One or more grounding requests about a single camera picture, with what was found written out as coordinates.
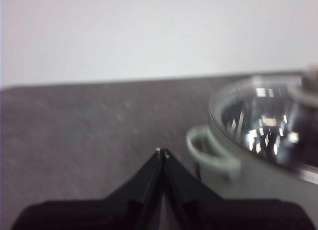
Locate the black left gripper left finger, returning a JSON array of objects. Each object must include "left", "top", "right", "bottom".
[{"left": 11, "top": 148, "right": 165, "bottom": 230}]

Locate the glass lid with green knob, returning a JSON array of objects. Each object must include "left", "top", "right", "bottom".
[{"left": 208, "top": 64, "right": 318, "bottom": 171}]

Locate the pale green electric steamer pot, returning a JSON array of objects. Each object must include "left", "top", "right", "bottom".
[{"left": 185, "top": 75, "right": 318, "bottom": 205}]

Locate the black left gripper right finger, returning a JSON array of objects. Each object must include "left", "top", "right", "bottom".
[{"left": 163, "top": 148, "right": 309, "bottom": 230}]

